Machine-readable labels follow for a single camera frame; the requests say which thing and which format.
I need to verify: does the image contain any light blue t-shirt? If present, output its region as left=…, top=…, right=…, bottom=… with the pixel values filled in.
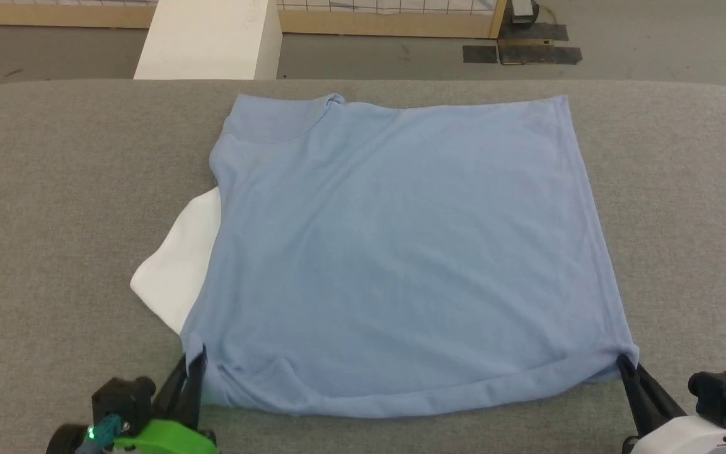
left=130, top=93, right=640, bottom=418

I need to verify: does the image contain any white rectangular box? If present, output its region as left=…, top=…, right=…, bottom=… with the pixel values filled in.
left=133, top=0, right=283, bottom=81

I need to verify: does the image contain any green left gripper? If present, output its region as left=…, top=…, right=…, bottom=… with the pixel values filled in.
left=114, top=347, right=219, bottom=454

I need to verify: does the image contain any left arm teal plug cable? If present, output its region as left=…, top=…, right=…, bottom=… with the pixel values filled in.
left=76, top=413, right=125, bottom=454

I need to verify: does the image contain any large dark floor tape patch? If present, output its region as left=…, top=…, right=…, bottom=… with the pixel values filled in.
left=498, top=23, right=583, bottom=66

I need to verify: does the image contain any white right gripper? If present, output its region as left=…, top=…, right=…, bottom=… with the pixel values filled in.
left=617, top=355, right=726, bottom=454

